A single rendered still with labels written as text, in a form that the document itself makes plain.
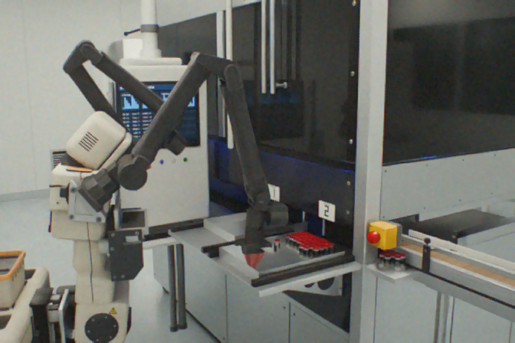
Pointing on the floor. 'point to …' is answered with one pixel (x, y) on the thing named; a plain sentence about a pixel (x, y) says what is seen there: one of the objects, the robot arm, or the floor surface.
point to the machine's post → (368, 164)
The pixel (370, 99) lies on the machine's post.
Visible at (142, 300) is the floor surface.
